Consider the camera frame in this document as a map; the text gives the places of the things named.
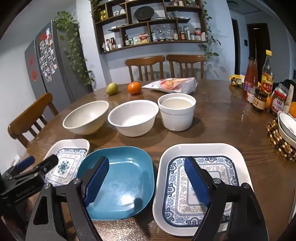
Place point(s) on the beige ribbed bowl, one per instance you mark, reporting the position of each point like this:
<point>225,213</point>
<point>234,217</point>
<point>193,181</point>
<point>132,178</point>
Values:
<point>85,120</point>

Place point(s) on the round dark decorative plate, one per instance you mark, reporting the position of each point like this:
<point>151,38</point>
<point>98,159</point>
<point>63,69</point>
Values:
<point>144,14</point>

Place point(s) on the thin trailing vine plant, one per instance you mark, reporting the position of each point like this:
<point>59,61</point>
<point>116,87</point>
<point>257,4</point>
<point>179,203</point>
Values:
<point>209,34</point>

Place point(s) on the dark wooden wall shelf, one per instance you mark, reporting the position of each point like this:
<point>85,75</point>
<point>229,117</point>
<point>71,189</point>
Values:
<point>150,44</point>

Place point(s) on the dark wooden door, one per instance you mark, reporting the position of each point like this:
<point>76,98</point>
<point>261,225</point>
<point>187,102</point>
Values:
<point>257,46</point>

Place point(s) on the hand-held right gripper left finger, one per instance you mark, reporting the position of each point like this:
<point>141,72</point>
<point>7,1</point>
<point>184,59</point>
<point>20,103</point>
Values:
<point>97,180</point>

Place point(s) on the teal square plate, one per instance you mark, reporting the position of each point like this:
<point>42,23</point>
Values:
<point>129,176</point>

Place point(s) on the green pear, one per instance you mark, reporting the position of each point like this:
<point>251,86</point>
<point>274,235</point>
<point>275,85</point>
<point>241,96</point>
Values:
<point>112,88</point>

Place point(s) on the red sauce bottle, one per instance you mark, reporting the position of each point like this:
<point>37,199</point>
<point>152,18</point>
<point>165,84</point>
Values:
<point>251,76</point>

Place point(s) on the row of condiment jars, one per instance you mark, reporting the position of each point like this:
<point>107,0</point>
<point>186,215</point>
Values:
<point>143,38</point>

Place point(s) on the white snack bag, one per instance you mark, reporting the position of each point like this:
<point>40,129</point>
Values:
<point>173,84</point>

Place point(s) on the small blue patterned plate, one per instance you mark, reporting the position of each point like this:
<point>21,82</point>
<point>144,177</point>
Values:
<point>69,150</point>

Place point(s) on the long trailing green plant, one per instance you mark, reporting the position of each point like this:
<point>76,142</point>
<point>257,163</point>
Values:
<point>71,46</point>

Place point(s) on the small orange fruit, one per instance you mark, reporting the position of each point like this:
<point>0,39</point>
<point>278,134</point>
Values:
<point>292,109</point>

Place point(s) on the beaded wooden trivet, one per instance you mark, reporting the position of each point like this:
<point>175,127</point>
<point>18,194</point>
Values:
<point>277,139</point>

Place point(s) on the wooden chair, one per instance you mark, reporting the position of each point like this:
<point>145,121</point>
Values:
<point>185,59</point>
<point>144,60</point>
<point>30,115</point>

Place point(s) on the brown sauce jar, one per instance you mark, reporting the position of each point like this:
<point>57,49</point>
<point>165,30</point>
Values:
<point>260,99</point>

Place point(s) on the deep white straight-sided bowl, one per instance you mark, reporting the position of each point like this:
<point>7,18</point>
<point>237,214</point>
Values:
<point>177,118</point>

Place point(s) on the red chili sauce jar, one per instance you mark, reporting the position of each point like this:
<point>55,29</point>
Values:
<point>278,102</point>

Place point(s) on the small white label jar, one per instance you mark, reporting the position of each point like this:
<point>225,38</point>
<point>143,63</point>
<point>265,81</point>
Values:
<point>249,95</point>

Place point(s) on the white bowl dark rim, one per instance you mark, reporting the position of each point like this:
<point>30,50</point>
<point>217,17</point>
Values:
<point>288,125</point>

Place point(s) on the large blue patterned plate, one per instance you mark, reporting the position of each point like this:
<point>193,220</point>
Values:
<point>175,166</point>

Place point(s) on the cluster of fridge magnets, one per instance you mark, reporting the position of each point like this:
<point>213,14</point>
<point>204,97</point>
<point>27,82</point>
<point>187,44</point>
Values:
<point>47,55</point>

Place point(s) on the narrow dark door frame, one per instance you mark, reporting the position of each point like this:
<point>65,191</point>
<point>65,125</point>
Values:
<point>235,46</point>

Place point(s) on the yellow capped oil bottle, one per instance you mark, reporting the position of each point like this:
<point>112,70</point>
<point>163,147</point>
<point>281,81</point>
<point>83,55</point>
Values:
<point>268,74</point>

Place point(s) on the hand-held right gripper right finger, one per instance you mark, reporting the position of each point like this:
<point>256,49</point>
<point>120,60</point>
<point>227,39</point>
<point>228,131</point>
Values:
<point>196,183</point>

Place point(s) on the wide white ribbed bowl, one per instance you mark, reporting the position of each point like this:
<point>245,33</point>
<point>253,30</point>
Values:
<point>131,125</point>

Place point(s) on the yellow snack packet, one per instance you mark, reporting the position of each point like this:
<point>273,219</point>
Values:
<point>237,81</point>

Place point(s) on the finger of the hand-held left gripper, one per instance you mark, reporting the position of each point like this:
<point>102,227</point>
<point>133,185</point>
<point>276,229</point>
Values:
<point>48,162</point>
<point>25,162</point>

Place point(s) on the grey refrigerator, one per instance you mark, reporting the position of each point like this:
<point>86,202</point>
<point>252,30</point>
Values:
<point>62,74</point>

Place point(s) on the orange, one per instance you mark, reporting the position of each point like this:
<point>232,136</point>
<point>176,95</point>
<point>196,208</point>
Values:
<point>134,88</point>

